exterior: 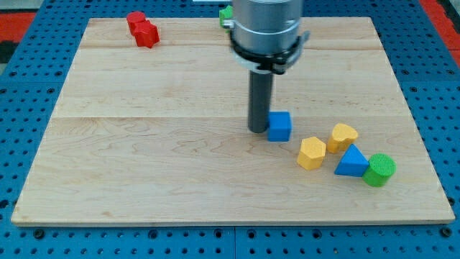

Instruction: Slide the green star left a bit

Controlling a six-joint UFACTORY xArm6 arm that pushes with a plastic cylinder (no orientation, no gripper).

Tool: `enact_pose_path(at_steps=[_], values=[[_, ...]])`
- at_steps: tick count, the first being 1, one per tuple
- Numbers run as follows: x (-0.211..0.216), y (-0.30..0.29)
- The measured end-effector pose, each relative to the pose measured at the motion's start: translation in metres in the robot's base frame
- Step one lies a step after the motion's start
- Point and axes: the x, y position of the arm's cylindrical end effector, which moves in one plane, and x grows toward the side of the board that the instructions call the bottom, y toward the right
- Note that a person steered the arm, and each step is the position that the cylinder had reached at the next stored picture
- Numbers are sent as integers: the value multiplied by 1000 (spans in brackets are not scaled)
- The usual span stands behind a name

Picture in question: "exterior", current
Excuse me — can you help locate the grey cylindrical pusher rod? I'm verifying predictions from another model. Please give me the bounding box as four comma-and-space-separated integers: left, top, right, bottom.
247, 71, 273, 133

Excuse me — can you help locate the black clamp ring mount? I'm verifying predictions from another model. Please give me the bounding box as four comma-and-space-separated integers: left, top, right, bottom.
229, 31, 310, 75

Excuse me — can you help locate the green star block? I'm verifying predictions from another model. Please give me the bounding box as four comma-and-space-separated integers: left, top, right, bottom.
218, 5, 234, 33

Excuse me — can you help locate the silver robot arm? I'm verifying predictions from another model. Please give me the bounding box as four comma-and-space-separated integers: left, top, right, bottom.
223, 0, 310, 133

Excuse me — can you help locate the red star block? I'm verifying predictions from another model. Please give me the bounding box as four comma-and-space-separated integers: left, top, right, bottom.
134, 20, 160, 48

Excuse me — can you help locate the blue cube block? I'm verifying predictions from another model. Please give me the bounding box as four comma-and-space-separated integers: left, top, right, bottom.
267, 112, 292, 142

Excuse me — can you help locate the yellow hexagon block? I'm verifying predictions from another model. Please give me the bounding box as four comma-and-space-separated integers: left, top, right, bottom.
297, 137, 326, 170

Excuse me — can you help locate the yellow heart block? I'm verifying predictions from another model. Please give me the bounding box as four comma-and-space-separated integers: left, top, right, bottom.
326, 123, 359, 153

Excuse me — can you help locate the wooden board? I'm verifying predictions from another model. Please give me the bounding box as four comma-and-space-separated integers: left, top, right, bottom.
11, 17, 455, 227

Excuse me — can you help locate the blue triangle block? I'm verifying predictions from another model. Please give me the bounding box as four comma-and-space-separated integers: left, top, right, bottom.
334, 144, 369, 177

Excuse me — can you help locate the red cylinder block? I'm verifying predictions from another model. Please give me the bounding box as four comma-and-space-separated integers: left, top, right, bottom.
126, 11, 146, 35

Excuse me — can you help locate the green cylinder block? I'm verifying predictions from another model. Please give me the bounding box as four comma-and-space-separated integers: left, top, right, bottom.
362, 153, 397, 187

